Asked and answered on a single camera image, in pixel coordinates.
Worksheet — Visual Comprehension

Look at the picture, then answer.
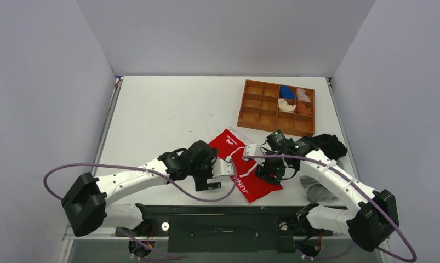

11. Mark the red underwear white trim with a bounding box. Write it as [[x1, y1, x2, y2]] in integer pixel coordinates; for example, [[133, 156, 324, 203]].
[[208, 128, 283, 203]]

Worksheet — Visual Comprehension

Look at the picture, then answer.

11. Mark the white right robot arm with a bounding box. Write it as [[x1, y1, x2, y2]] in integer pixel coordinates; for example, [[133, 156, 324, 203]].
[[243, 130, 399, 252]]

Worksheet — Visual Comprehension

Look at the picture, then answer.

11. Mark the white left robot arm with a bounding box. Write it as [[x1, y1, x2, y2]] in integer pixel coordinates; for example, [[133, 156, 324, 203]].
[[61, 140, 234, 237]]

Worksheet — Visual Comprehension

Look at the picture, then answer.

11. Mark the grey underwear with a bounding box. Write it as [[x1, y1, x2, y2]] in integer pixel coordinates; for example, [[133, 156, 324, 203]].
[[298, 169, 338, 203]]

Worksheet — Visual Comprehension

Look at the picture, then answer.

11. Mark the black underwear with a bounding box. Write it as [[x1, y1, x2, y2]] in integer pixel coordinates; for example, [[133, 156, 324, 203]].
[[308, 134, 348, 161]]

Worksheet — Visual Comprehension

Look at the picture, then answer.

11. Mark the cream rolled underwear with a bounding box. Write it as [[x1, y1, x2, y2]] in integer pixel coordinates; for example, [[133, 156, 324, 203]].
[[277, 98, 296, 113]]

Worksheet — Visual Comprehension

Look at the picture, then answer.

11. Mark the orange rolled underwear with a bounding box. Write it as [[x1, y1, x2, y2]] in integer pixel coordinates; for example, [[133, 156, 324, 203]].
[[296, 101, 312, 116]]

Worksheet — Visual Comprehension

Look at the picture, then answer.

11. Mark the blue rolled underwear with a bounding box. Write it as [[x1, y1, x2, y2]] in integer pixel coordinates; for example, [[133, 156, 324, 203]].
[[279, 85, 295, 100]]

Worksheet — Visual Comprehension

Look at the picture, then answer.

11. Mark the wooden compartment tray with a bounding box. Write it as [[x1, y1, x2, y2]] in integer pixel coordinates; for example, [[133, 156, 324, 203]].
[[237, 79, 316, 136]]

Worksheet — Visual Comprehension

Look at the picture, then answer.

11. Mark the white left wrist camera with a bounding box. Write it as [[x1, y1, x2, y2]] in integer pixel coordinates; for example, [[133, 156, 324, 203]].
[[212, 158, 235, 178]]

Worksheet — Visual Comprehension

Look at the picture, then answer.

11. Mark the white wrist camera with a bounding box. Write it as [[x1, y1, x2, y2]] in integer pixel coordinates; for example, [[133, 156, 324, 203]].
[[242, 144, 262, 160], [212, 158, 235, 178]]

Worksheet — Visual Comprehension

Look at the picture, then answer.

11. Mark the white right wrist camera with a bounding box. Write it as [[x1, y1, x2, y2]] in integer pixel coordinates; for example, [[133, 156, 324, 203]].
[[242, 144, 262, 160]]

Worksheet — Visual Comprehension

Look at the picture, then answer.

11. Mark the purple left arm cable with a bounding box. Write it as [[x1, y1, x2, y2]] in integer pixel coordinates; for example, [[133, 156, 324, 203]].
[[43, 158, 238, 203]]

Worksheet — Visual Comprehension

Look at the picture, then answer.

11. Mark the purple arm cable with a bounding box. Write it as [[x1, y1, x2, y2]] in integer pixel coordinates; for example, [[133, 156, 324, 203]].
[[43, 158, 238, 203], [241, 154, 418, 263]]

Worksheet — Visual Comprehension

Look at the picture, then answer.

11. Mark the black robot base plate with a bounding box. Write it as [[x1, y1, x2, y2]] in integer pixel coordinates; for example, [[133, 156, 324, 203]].
[[115, 204, 333, 253]]

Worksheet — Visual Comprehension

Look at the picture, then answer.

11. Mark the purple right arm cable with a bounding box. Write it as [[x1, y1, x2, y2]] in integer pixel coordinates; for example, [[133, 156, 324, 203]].
[[241, 154, 418, 263]]

